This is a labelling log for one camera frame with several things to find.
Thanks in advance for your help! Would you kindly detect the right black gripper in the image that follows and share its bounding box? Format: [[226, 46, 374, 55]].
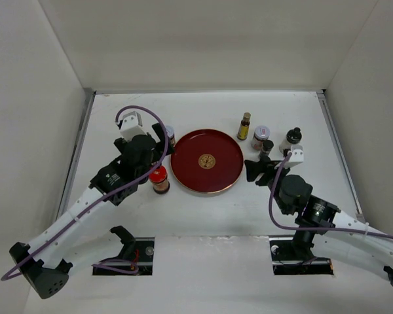
[[244, 157, 292, 215]]

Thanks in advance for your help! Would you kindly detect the yellow label oil bottle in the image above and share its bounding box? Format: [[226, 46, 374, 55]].
[[236, 113, 251, 141]]

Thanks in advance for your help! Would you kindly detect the red cap sauce bottle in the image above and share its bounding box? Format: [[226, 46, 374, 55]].
[[149, 166, 170, 194]]

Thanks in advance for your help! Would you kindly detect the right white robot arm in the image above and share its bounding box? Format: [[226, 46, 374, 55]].
[[244, 156, 393, 287]]

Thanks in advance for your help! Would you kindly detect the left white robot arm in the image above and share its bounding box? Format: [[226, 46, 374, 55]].
[[9, 121, 174, 300]]

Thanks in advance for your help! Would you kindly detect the white lid jar left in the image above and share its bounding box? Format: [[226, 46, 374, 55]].
[[165, 125, 176, 147]]

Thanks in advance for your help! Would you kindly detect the white lid jar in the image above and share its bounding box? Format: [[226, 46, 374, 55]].
[[165, 125, 176, 147], [251, 126, 270, 150]]

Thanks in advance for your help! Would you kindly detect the small dark spice bottle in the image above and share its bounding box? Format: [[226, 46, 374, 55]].
[[259, 139, 274, 158]]

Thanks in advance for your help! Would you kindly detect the white lid jar right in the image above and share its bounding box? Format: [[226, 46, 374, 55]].
[[251, 126, 270, 150]]

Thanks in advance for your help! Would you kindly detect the black cap white bottle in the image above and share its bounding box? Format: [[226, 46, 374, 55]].
[[279, 127, 302, 156]]

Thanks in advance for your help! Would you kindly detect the red round tray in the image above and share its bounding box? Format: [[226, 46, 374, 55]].
[[170, 129, 244, 194]]

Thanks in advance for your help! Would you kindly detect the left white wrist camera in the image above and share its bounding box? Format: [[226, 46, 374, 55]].
[[117, 111, 146, 142]]

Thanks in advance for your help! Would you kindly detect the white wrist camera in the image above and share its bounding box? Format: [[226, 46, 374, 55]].
[[117, 111, 146, 142], [284, 145, 304, 169]]

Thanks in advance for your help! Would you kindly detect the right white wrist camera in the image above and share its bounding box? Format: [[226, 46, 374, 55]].
[[284, 145, 304, 169]]

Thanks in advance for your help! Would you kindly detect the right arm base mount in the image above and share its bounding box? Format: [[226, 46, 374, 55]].
[[269, 231, 333, 275]]

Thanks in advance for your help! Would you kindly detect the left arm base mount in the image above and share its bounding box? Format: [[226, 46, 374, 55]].
[[92, 226, 155, 276]]

